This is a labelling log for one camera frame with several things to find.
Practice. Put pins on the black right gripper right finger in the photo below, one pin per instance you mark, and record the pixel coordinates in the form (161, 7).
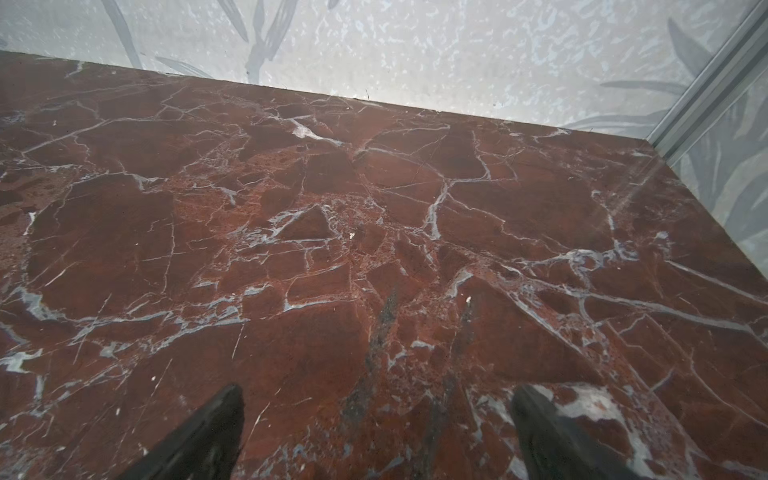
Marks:
(555, 447)

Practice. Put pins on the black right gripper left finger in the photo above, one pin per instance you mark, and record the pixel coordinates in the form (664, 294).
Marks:
(205, 446)

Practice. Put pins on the aluminium frame post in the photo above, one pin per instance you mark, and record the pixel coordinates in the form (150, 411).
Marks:
(729, 74)

